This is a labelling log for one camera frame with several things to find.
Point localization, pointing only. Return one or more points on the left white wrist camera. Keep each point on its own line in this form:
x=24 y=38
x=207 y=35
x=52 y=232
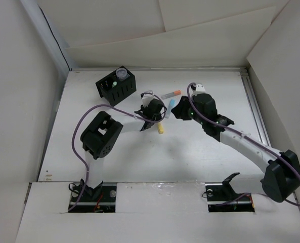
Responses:
x=147 y=97

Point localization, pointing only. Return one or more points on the black slotted organizer box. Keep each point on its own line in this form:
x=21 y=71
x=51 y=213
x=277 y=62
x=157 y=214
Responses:
x=121 y=91

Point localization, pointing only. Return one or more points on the round tape roll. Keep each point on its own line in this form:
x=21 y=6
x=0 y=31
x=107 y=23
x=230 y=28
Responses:
x=121 y=73

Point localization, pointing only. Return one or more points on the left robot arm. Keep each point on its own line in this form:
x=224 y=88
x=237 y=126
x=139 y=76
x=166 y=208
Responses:
x=99 y=137

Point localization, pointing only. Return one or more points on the orange capped highlighter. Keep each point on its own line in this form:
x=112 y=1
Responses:
x=171 y=94

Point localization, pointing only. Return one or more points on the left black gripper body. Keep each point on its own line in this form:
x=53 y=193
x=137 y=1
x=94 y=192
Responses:
x=157 y=117

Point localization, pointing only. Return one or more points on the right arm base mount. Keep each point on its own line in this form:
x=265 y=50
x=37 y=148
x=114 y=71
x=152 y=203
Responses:
x=221 y=197

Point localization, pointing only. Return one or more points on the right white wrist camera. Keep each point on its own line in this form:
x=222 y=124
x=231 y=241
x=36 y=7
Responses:
x=198 y=89

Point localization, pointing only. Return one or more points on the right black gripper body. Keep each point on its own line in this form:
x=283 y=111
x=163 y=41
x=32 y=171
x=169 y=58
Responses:
x=185 y=106

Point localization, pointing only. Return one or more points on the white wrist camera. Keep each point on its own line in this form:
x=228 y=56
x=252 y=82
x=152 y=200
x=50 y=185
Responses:
x=198 y=89
x=147 y=97

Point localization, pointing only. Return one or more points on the blue capped highlighter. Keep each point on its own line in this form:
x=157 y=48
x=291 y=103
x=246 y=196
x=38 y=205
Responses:
x=169 y=108

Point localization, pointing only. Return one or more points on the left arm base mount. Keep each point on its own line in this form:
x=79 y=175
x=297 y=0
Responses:
x=101 y=199

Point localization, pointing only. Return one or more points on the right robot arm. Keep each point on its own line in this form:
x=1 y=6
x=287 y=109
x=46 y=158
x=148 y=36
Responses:
x=281 y=170

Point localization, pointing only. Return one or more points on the yellow highlighter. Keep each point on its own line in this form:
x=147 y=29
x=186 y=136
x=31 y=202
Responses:
x=160 y=128

